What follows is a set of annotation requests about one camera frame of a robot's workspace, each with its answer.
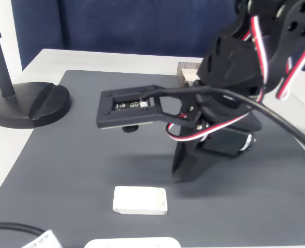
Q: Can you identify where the white printed paper label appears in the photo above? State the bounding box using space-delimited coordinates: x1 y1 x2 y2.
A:
21 229 63 248

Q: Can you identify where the dark blue curtain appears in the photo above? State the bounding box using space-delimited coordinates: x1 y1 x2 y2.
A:
11 0 249 58

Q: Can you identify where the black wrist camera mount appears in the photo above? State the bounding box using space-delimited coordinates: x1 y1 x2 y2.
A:
96 84 203 133

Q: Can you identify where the thick black camera cable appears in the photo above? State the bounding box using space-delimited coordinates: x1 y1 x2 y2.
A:
141 86 305 163

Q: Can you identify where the red white black servo wire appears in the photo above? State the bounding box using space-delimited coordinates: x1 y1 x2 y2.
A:
274 32 305 101
241 14 270 87
166 108 254 143

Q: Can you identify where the thin black desk cable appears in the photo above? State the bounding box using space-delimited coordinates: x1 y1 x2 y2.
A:
0 222 46 237

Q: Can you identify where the white rectangular block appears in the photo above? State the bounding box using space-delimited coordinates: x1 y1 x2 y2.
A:
112 185 169 216

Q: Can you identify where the patterned open cardboard box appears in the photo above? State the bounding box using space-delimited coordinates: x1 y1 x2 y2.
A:
176 61 204 87

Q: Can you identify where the black round-base stand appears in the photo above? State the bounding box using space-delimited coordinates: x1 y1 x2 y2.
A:
0 0 72 129

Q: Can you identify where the white rounded electronic device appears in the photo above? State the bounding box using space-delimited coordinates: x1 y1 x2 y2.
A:
83 236 182 248

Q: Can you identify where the grey rubber mat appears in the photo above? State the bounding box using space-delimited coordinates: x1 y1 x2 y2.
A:
0 69 305 248

